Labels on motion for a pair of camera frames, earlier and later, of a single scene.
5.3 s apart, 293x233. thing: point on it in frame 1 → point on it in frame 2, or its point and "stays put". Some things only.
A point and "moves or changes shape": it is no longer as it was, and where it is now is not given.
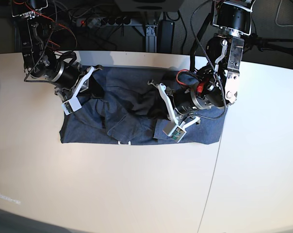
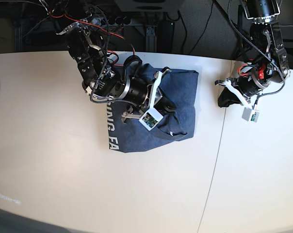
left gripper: (66, 77) → (136, 92)
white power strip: (104, 22) stays put
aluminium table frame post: (151, 39) stays put
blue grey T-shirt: (127, 106) moves or changes shape
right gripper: (187, 102) → (247, 85)
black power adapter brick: (165, 36) stays put
